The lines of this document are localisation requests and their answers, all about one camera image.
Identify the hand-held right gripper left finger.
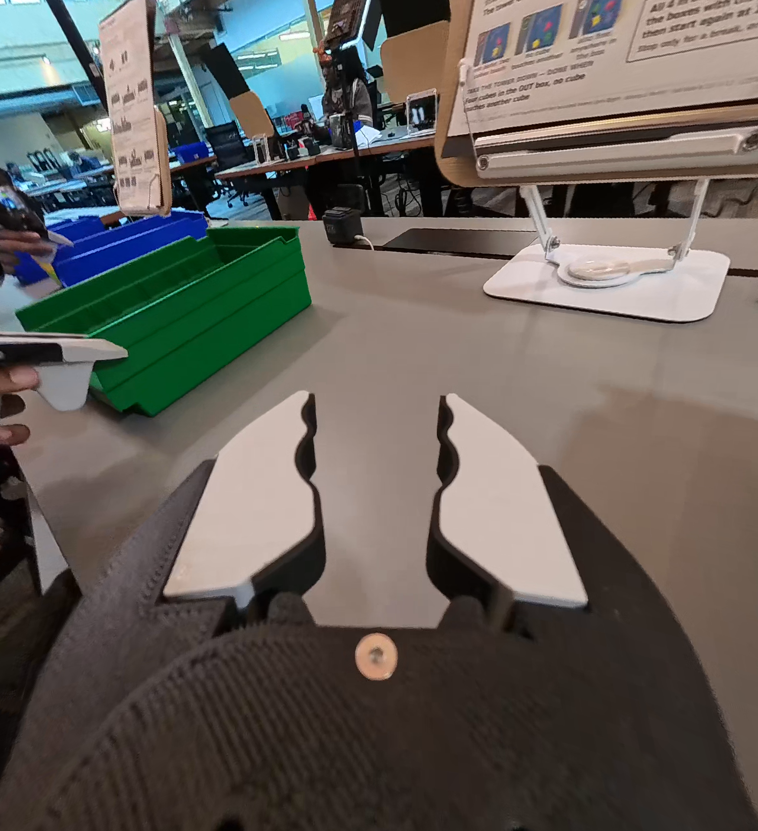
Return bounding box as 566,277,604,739
162,390,326,611

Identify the black diagonal support pole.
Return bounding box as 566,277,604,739
44,0,110,111

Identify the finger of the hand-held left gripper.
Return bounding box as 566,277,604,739
0,332,129,364

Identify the grey desk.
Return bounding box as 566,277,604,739
12,217,758,831

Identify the cardboard instruction board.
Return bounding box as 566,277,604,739
97,0,173,217

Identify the black office chair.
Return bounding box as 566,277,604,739
205,121,251,190

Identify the cardboard panel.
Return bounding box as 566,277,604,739
203,42,277,139

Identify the angled display screen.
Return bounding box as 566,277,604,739
323,0,371,50

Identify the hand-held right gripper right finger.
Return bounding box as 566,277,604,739
427,393,589,634

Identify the printed instruction sheet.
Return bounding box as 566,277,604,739
447,0,758,137

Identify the black power adapter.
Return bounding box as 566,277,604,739
322,206,364,246

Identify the green plastic bin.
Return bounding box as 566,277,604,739
15,225,313,418

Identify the background wooden document stand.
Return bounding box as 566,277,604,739
380,19,451,105

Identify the background office desk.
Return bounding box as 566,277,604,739
215,129,438,219

